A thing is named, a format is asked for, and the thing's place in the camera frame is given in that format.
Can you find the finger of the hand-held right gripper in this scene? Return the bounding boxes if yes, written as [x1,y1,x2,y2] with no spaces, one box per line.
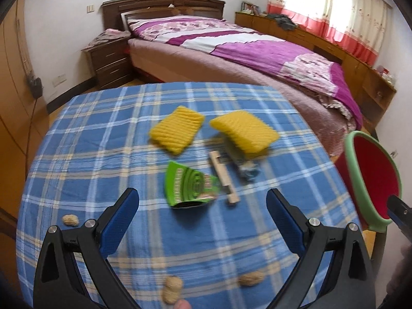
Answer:
[386,195,412,242]

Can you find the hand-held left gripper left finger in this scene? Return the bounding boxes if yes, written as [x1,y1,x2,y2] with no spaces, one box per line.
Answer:
[33,187,140,309]

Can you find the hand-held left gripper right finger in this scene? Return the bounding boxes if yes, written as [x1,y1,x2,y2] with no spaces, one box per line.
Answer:
[267,188,377,309]

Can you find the red bucket with green rim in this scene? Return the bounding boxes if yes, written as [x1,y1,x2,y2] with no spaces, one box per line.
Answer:
[335,131,403,233]

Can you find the green snack wrapper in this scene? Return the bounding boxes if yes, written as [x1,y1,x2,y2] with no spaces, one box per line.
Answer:
[165,161,219,210]

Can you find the wooden stick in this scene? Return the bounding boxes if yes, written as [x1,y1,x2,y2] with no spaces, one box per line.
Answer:
[209,151,240,206]

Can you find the yellow ribbed sponge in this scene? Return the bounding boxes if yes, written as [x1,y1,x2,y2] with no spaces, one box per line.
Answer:
[209,111,280,153]
[150,106,205,154]

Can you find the blue plaid tablecloth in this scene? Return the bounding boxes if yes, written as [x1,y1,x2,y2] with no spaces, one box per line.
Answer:
[16,82,364,309]

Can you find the white and red jars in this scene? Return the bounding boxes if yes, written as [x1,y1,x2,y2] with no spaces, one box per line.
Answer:
[375,65,395,82]

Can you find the brown wooden nightstand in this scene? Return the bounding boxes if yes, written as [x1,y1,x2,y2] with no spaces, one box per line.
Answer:
[80,29,134,89]

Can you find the wooden wardrobe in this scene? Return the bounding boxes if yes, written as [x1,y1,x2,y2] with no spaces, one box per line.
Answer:
[0,0,50,219]

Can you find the black charger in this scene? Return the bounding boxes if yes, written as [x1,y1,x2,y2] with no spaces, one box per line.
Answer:
[26,75,44,99]

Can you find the long wooden cabinet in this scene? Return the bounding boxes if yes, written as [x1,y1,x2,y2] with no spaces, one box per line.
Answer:
[234,10,397,132]

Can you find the bed with pink sheet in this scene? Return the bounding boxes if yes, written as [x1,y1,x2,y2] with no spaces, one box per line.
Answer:
[127,37,358,155]

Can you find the pink folded cloth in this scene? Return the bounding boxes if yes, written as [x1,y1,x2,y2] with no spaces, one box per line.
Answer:
[82,28,131,50]

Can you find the dark grey clothes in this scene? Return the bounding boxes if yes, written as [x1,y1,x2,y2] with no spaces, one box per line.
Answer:
[267,13,298,31]

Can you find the cream curtain with red hem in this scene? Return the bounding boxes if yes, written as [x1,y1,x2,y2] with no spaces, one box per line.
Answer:
[265,0,391,66]

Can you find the row of books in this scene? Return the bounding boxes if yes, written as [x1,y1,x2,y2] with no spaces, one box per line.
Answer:
[241,2,262,15]

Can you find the brown wooden headboard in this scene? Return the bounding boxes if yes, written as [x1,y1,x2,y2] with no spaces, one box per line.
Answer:
[101,0,226,37]

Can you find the black charger cable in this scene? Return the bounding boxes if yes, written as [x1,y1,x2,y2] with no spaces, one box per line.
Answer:
[24,97,41,155]

